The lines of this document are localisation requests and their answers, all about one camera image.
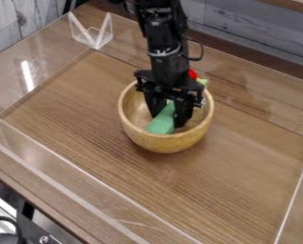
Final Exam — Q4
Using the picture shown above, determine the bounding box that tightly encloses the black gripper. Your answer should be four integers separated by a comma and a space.
133, 54, 205, 128

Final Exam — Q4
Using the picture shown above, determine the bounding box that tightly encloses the green rectangular block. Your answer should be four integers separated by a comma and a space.
145, 102, 175, 134

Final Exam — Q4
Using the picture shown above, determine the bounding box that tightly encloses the brown wooden bowl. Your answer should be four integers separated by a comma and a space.
117, 82, 213, 153

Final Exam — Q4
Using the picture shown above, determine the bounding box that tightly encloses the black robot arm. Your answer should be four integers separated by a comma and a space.
133, 0, 205, 128

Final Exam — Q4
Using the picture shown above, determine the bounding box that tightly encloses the red toy strawberry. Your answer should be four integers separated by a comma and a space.
188, 69, 207, 86

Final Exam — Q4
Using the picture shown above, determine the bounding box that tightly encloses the black device with logo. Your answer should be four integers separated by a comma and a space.
16, 200, 81, 244

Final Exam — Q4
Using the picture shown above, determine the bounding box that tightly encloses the clear acrylic corner bracket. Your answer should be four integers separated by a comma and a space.
68, 12, 113, 50

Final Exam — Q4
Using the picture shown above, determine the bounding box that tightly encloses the clear acrylic enclosure wall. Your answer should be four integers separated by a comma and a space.
0, 8, 303, 244

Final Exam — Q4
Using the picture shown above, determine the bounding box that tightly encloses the black cable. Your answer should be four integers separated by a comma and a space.
0, 215, 32, 244

